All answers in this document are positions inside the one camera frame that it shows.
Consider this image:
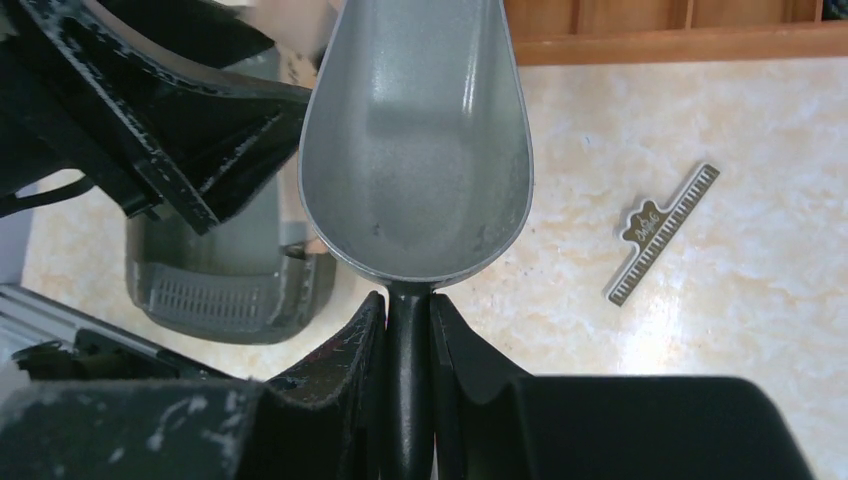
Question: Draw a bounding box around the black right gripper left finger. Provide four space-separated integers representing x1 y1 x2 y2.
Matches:
1 293 385 479

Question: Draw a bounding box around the grey metal litter scoop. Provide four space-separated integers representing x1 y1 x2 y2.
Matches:
299 1 534 479

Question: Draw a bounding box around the pink cat litter bag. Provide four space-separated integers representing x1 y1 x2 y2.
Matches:
222 0 344 88

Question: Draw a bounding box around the grey bag sealing clip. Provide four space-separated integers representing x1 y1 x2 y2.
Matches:
603 162 721 307

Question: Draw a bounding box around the dark grey litter box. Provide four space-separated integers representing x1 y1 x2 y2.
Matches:
124 46 338 346

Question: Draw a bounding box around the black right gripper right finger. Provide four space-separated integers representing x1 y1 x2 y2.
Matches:
430 294 813 479

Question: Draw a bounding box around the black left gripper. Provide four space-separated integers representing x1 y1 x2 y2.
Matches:
1 0 310 234

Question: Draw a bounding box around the orange wooden compartment organizer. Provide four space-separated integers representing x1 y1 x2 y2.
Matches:
504 0 847 66

